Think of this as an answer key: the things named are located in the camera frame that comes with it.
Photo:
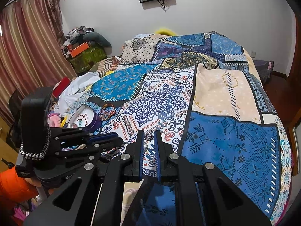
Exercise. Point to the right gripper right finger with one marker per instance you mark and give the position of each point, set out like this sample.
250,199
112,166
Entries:
204,195

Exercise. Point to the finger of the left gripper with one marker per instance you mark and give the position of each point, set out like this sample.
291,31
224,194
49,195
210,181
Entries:
90,153
78,135

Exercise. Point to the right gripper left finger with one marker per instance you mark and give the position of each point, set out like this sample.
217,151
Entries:
98,203

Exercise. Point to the orange sleeve forearm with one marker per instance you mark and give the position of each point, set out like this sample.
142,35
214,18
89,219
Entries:
14,189

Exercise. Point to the left hand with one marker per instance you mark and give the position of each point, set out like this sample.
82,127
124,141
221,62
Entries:
37,183

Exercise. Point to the yellow printed garment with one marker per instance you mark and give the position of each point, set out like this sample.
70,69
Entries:
64,121

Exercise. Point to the heart-shaped blue tin box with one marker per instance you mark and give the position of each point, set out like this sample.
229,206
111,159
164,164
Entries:
86,118

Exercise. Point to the white crumpled garment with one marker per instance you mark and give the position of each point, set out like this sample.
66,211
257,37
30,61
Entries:
75,89

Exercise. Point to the red white box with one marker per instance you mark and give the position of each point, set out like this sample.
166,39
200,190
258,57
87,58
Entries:
60,87

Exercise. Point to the green patterned covered stand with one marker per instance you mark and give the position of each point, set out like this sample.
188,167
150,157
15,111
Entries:
84,61

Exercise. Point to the orange box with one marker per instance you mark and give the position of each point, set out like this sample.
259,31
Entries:
77,50

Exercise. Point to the striped brown curtain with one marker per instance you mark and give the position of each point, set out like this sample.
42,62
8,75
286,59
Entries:
31,54

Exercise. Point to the striped orange pillow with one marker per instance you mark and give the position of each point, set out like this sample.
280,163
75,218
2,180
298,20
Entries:
105,65

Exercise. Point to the pile of dark clothes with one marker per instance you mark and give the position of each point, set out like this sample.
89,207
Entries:
80,35

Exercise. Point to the blue patchwork bed quilt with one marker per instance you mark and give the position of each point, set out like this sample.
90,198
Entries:
203,93

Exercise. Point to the yellow plush toy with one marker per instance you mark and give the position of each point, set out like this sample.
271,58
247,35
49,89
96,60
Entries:
165,31

